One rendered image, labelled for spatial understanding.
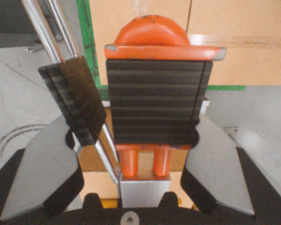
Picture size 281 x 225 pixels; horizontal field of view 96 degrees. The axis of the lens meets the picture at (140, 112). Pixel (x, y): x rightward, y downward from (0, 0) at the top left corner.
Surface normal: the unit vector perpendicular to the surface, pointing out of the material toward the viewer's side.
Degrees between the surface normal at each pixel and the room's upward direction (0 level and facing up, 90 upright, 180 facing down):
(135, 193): 0
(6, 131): 0
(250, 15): 0
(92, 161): 90
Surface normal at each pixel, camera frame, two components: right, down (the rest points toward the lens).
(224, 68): 0.03, 0.49
